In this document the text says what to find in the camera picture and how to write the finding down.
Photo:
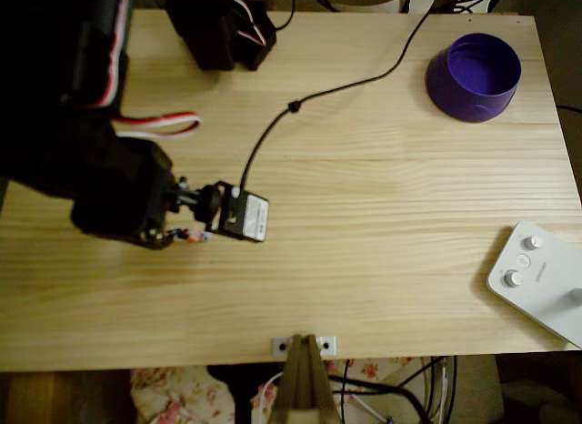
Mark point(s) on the white lamp base with knobs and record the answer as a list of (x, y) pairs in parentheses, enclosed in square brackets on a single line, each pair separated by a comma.
[(536, 278)]

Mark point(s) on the purple plastic bowl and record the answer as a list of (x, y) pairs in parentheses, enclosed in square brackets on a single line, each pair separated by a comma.
[(473, 73)]

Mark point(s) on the candy white blue red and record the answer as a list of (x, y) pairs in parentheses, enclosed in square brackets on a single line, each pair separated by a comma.
[(193, 235)]

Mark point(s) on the silver metal angle bracket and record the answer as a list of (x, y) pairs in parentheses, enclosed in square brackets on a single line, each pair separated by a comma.
[(327, 345), (281, 346)]

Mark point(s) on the beige seat cushion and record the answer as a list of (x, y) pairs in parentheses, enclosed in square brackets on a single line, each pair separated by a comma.
[(477, 387)]

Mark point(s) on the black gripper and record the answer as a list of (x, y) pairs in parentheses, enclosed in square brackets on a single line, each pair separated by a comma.
[(154, 240)]

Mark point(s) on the black box camera with label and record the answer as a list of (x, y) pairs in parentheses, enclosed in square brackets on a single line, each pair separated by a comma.
[(245, 215)]

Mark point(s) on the floral patterned cloth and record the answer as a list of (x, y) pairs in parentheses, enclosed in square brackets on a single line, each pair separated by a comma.
[(173, 396)]

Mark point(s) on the black camera mount joint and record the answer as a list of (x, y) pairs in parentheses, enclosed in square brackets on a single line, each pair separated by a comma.
[(207, 201)]

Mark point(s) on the metal camera mast profile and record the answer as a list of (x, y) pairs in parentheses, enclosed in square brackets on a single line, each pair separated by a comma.
[(302, 387)]

